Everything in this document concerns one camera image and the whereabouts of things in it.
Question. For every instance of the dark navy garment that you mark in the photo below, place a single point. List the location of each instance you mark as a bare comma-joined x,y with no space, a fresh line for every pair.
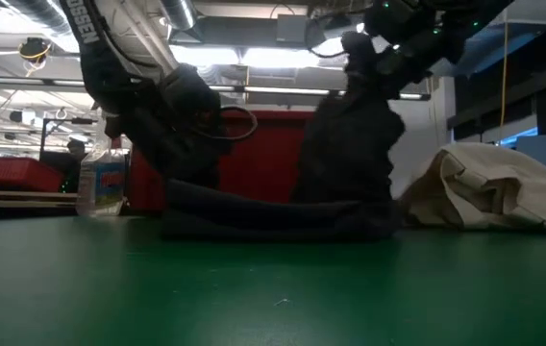
350,154

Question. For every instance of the white ceiling ventilation unit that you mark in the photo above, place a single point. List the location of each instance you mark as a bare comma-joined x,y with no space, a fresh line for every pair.
528,12

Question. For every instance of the person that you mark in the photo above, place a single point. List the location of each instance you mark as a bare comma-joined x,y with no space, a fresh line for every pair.
76,149

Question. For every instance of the clear spray bottle red trigger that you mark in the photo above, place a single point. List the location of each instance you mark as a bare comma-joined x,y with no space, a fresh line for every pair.
102,185

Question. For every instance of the beige wooden desk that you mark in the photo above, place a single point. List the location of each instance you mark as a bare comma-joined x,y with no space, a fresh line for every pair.
13,197

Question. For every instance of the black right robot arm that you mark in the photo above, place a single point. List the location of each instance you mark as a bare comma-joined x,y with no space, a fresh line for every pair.
436,29

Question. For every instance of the grey blue panel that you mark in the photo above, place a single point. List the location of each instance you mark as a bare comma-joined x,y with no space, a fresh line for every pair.
542,151

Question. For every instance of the silver ventilation duct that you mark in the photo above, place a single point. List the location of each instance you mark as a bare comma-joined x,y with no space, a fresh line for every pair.
179,12

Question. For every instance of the red plastic laundry bin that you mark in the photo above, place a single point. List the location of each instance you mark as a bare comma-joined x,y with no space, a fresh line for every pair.
263,163

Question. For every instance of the white crumpled garment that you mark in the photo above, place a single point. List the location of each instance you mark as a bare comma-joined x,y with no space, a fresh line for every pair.
484,192

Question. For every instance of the small red plastic bin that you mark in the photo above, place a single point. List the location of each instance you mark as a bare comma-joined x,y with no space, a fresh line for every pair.
13,173

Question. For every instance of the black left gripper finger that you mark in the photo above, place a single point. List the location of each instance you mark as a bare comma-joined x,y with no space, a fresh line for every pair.
203,168
169,170

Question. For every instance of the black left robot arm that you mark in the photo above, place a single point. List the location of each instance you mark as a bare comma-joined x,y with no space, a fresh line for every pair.
95,48

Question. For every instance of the long ceiling light bar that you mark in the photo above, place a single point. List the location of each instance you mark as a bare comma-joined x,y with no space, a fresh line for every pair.
282,90

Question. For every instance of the black metal stand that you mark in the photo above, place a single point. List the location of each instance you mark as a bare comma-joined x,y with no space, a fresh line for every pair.
42,134

